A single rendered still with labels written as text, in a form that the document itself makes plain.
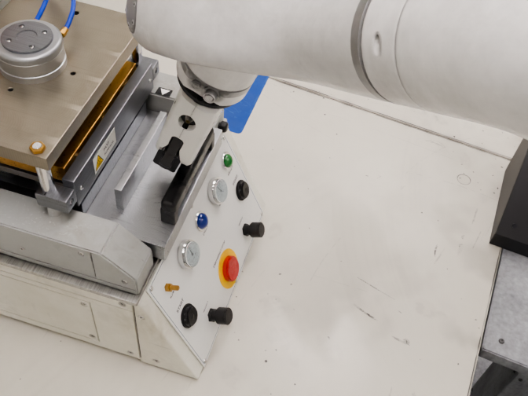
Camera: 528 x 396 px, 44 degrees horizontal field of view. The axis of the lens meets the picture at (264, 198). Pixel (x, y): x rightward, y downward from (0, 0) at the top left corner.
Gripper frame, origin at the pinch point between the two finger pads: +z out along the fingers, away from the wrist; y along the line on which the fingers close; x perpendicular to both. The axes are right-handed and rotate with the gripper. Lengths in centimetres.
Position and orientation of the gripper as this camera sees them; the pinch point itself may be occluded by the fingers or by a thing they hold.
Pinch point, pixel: (170, 155)
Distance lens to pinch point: 84.7
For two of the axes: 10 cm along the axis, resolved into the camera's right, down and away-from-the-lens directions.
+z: -4.1, 5.0, 7.7
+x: -8.7, -4.7, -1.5
